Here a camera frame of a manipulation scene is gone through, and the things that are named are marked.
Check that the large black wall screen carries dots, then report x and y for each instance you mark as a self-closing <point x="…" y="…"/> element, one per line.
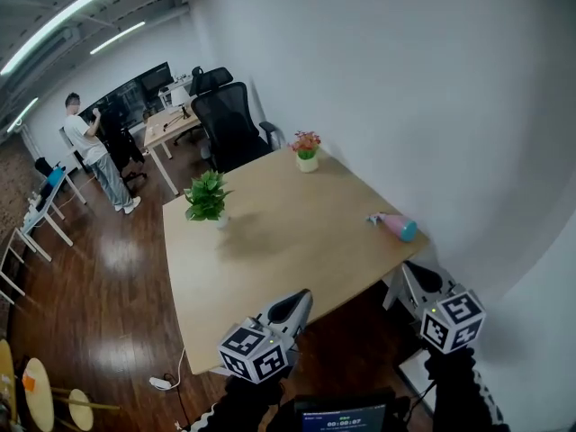
<point x="121" y="99"/>

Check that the person's left forearm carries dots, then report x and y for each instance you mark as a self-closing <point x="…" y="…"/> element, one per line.
<point x="245" y="403"/>

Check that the black chest-mounted screen device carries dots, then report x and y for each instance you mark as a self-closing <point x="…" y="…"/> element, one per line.
<point x="344" y="414"/>

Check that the long ceiling tube light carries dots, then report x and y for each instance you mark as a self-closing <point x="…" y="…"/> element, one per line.
<point x="117" y="38"/>
<point x="54" y="29"/>
<point x="22" y="115"/>

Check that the black computer monitor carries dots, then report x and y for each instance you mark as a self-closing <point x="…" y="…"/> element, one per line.
<point x="156" y="77"/>

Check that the white power strip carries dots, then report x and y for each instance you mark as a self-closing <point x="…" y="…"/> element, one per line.
<point x="159" y="383"/>

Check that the pink and teal spray bottle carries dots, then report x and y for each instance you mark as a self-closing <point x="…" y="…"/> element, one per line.
<point x="398" y="226"/>

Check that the black chair with dark clothes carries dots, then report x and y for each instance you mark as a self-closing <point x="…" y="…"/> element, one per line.
<point x="119" y="146"/>

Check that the large round wooden stool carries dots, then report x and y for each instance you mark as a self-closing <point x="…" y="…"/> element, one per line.
<point x="38" y="394"/>

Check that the small round wooden stool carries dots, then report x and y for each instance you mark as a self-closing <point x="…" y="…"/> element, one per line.
<point x="81" y="410"/>

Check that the white frame side table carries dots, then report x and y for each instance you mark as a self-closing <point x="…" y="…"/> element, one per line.
<point x="11" y="259"/>

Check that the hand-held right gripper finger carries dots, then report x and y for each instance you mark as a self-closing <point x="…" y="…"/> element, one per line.
<point x="438" y="281"/>
<point x="416" y="293"/>

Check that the black mesh office chair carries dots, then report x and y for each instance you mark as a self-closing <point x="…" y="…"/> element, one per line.
<point x="229" y="126"/>

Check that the red flowers in white pot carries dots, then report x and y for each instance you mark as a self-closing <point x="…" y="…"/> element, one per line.
<point x="307" y="150"/>

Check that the black headrest office chair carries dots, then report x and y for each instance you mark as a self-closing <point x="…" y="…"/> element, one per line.
<point x="211" y="79"/>

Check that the white narrow desk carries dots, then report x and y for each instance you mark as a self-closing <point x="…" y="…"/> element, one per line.
<point x="42" y="209"/>

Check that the white table lamp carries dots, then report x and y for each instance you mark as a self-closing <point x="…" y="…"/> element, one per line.
<point x="180" y="97"/>

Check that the green plant in white pot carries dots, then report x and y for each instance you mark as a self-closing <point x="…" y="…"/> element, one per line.
<point x="207" y="196"/>

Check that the wooden desk white legs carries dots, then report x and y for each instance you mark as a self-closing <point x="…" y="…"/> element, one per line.
<point x="168" y="128"/>

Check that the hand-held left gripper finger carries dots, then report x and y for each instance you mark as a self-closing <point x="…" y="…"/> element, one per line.
<point x="302" y="317"/>
<point x="274" y="308"/>

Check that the person's right forearm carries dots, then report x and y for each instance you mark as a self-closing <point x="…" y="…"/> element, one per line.
<point x="454" y="394"/>

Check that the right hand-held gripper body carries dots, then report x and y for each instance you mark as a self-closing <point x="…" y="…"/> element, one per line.
<point x="454" y="322"/>

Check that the blue item on desk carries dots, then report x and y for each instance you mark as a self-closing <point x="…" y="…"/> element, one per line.
<point x="56" y="176"/>

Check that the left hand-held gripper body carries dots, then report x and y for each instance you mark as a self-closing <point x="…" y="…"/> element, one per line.
<point x="252" y="351"/>

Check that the small black chair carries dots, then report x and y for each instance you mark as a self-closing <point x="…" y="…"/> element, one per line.
<point x="43" y="167"/>

